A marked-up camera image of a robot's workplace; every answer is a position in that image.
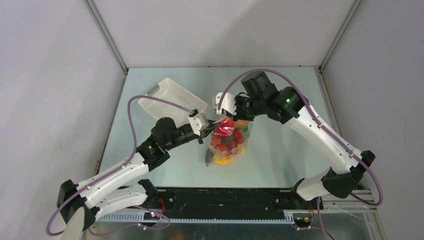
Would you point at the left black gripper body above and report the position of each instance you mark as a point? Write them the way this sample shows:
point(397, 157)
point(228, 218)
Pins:
point(183, 136)

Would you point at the green toy lettuce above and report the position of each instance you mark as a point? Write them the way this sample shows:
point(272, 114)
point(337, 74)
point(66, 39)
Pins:
point(246, 132)

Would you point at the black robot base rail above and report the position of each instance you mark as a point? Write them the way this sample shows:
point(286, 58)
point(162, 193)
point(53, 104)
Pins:
point(225, 203)

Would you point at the grey toy fish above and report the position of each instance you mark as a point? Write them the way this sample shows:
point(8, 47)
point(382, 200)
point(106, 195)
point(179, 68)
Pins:
point(209, 158)

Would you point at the clear zip top bag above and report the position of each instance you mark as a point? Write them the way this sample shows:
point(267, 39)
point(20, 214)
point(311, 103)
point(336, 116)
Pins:
point(233, 146)

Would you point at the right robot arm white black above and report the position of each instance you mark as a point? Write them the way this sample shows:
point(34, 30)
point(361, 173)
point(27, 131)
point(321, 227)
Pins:
point(347, 163)

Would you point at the red toy apple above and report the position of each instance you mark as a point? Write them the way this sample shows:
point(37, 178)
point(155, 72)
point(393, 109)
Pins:
point(225, 127)

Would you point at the yellow toy mango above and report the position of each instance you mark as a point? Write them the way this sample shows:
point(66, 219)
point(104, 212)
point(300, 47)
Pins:
point(226, 160)

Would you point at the grey aluminium frame rail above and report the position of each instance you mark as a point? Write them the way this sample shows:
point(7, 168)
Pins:
point(349, 204)

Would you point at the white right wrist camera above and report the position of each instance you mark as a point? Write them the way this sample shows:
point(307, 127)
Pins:
point(224, 104)

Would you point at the white perforated plastic basket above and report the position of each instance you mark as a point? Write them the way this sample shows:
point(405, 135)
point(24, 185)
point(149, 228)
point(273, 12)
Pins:
point(170, 91)

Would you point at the brown toy potato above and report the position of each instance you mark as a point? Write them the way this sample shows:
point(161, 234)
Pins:
point(241, 124)

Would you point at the grey slotted cable duct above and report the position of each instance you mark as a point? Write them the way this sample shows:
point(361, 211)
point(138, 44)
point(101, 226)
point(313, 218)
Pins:
point(150, 217)

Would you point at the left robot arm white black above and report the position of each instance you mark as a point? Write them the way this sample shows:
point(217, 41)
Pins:
point(104, 193)

